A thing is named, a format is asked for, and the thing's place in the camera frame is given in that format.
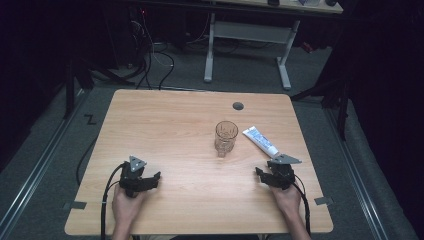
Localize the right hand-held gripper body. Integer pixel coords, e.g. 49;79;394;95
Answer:
268;153;303;191

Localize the black floor cable bundle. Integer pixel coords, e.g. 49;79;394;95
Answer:
131;39;176;91

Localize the thin black floor cable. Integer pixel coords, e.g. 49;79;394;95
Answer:
75;135;100;186

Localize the person's right hand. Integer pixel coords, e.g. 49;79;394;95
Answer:
269;183;303;218

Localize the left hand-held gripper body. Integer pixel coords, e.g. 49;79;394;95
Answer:
118;155;149;198

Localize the clear glass cup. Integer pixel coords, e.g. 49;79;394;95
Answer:
214;120;240;158

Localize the person's left hand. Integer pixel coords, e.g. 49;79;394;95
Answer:
111;184;148;229

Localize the white toothpaste tube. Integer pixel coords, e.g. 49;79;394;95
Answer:
242;125;280;159

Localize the desk with white legs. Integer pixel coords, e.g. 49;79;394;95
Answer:
203;0;344;92

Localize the metal floor rail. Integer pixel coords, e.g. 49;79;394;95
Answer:
324;109;390;240
0;89;86;240

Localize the black metal stand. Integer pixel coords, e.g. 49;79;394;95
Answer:
63;58;135;120
290;75;352;142

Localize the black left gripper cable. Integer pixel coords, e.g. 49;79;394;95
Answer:
100;162;129;240

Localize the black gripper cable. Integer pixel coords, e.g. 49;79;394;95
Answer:
293;174;312;236
100;162;129;240

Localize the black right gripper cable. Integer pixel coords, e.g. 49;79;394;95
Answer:
293;174;312;236

